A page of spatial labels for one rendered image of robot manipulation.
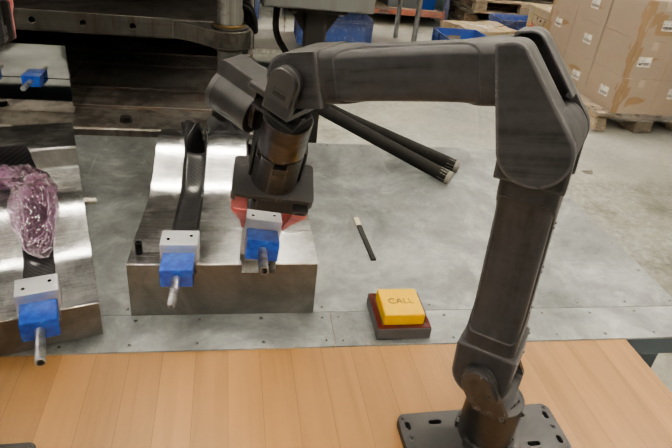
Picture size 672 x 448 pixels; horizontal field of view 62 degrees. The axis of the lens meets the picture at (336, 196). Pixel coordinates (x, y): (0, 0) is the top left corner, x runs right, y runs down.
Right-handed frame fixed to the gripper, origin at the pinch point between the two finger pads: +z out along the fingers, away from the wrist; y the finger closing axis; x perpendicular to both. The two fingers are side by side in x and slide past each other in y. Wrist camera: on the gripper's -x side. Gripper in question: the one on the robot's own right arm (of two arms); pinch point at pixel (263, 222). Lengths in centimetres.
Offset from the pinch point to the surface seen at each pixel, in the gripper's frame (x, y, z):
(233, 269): 4.3, 3.1, 5.8
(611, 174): -177, -226, 136
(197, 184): -17.4, 10.0, 13.8
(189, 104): -76, 17, 47
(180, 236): 0.8, 10.8, 4.2
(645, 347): 11, -62, 6
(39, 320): 13.8, 25.4, 6.6
